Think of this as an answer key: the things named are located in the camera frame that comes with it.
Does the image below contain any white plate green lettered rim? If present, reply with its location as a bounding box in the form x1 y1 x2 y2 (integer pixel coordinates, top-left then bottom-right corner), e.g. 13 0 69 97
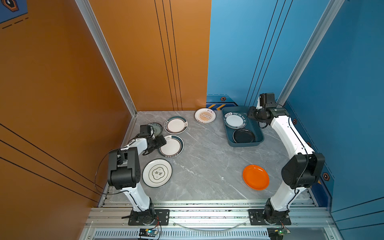
224 112 248 130

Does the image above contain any black plate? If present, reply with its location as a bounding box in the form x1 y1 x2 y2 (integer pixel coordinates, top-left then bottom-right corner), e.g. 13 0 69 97
233 129 256 144

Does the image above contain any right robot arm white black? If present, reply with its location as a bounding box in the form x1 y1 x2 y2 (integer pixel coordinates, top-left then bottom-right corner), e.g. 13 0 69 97
248 93 325 224

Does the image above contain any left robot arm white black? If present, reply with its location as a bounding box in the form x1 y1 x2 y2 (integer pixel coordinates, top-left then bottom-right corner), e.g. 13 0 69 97
108 125 166 217

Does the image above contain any teal plastic bin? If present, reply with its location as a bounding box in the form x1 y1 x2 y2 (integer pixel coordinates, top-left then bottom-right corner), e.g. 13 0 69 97
222 106 264 148

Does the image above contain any small green patterned plate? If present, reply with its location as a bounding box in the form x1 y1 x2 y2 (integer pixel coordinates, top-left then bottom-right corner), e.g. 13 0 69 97
148 123 163 139

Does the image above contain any white plate dark green rim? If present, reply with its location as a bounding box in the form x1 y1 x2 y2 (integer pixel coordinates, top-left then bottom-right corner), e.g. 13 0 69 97
164 116 188 135

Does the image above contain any white plate flower outline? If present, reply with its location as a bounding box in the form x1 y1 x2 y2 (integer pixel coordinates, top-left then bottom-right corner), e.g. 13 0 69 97
142 159 173 188

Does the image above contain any white orange sunburst plate back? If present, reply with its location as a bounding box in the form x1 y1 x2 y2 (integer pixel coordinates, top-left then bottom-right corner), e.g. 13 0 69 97
194 108 217 124

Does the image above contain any left green circuit board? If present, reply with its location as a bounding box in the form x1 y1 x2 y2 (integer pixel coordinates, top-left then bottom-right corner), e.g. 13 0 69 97
138 229 160 240

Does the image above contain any green circuit board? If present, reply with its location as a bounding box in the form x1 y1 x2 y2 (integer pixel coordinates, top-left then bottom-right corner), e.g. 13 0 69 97
267 229 291 240
138 229 160 240

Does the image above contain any right green circuit board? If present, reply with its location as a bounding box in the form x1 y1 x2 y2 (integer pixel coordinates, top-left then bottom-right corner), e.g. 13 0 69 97
267 229 291 240

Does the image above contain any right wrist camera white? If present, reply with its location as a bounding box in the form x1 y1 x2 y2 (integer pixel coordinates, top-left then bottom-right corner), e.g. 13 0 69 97
256 97 262 109

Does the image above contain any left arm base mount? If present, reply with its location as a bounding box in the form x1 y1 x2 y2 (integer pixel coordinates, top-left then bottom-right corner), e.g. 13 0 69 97
128 209 170 226

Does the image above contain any aluminium frame rail front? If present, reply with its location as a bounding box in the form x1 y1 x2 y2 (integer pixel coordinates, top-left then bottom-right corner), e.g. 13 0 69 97
85 199 336 229

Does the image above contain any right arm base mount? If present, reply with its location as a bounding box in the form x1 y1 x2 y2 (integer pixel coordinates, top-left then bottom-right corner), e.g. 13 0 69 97
248 209 292 226

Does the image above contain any right aluminium corner post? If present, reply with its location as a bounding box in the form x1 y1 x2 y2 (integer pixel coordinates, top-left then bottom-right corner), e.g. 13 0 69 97
277 0 345 105

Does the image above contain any aluminium corner post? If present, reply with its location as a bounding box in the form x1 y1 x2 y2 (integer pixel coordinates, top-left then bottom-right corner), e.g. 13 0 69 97
277 0 345 105
75 0 137 117

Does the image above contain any left aluminium corner post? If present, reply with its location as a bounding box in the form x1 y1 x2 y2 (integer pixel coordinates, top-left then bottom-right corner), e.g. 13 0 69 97
75 0 137 117

